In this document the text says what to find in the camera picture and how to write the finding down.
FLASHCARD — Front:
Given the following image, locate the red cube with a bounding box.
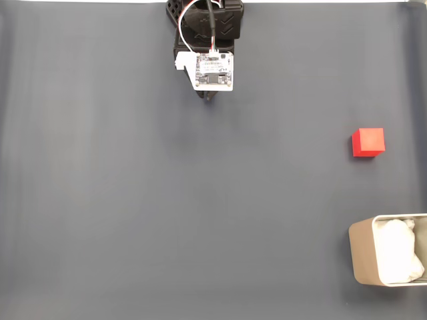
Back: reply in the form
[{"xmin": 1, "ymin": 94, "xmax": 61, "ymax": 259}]
[{"xmin": 351, "ymin": 127, "xmax": 386, "ymax": 158}]

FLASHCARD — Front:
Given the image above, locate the beige box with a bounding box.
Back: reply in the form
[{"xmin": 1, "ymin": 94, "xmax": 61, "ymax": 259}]
[{"xmin": 348, "ymin": 213, "xmax": 427, "ymax": 287}]

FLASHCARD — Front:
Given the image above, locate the white crumpled cloth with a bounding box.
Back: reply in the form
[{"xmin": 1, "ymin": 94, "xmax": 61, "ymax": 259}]
[{"xmin": 376, "ymin": 217, "xmax": 427, "ymax": 284}]

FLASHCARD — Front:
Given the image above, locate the black camera cable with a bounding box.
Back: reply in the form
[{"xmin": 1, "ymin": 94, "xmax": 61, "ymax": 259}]
[{"xmin": 205, "ymin": 0, "xmax": 218, "ymax": 53}]

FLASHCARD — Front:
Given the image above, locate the red white servo wire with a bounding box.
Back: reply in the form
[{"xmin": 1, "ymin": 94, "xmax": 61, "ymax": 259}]
[{"xmin": 177, "ymin": 0, "xmax": 201, "ymax": 53}]

